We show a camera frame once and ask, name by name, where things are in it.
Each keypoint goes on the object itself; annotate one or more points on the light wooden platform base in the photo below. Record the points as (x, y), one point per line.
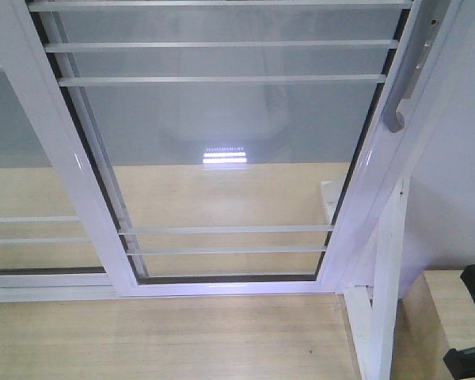
(299, 336)

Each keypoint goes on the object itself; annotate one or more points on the white diagonal support brace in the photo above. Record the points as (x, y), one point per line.
(372, 292)

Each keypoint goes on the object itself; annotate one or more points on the grey door handle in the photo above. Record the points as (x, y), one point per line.
(424, 31)

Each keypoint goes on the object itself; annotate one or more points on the light wooden box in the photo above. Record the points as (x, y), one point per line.
(435, 314)

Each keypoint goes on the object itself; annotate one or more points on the white fixed door frame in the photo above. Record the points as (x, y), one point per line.
(44, 249)

